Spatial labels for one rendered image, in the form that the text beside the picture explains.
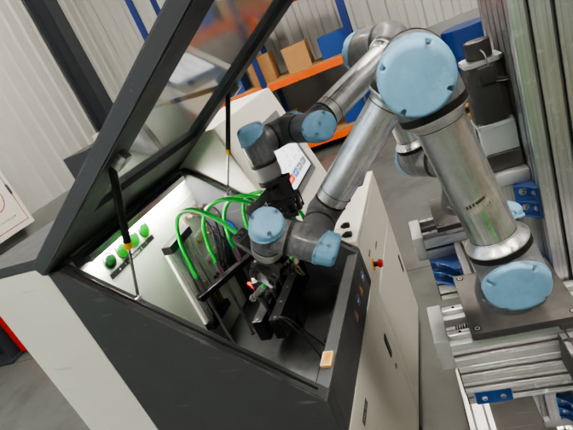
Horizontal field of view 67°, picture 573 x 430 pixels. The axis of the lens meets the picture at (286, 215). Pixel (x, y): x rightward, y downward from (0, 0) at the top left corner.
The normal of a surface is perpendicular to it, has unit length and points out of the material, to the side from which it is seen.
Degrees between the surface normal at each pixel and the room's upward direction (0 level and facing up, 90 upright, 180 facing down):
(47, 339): 90
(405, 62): 83
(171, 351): 90
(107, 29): 90
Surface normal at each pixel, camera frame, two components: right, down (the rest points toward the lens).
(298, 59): -0.12, 0.43
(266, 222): 0.02, -0.45
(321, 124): 0.54, 0.12
